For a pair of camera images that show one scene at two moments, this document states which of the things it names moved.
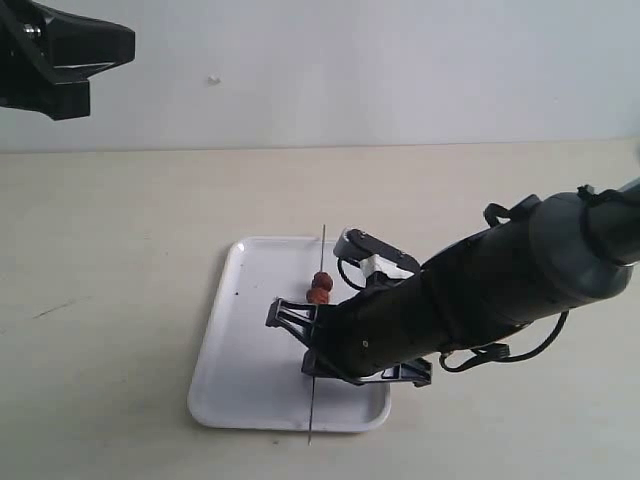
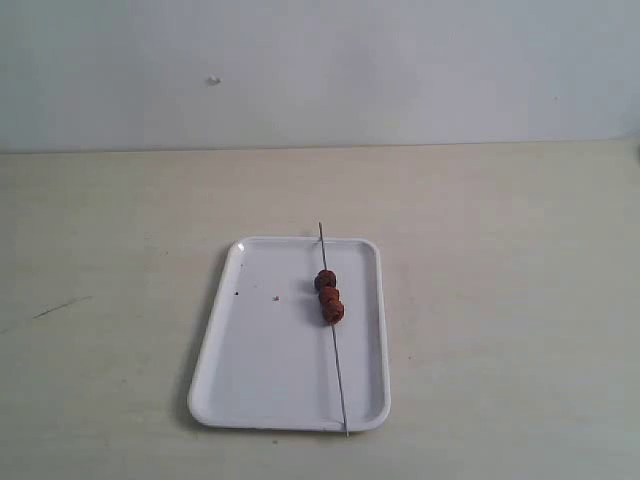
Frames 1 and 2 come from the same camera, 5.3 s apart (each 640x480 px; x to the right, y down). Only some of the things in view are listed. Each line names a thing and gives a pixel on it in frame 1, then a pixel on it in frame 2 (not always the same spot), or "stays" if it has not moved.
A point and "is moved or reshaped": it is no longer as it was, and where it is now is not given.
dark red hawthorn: (322, 280) stays
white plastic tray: (247, 374) stays
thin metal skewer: (313, 386) to (333, 331)
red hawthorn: (317, 296) is moved or reshaped
